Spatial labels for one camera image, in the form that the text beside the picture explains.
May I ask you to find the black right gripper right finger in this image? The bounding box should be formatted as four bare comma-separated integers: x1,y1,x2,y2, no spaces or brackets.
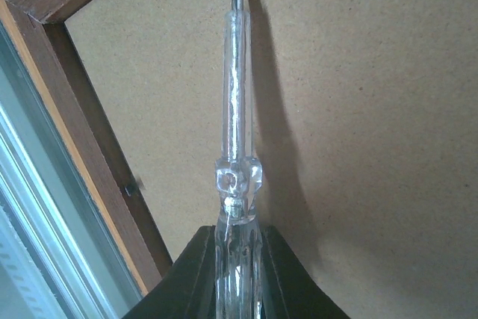
261,226,348,318

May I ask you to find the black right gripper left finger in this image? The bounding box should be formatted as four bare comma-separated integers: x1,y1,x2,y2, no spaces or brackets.
124,226,215,319

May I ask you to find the clear handle screwdriver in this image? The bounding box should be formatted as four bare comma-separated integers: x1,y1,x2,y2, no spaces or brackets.
214,0,262,318

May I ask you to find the brown wooden picture frame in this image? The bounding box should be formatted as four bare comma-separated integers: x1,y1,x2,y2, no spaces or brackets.
1,0,172,294

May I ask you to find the aluminium rail base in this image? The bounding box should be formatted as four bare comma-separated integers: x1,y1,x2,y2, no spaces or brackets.
1,31,142,318

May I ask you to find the grey slotted cable duct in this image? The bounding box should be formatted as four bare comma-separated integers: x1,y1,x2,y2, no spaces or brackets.
1,212,66,318

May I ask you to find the brown frame backing board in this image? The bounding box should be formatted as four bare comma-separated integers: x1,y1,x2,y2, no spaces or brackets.
66,0,477,318

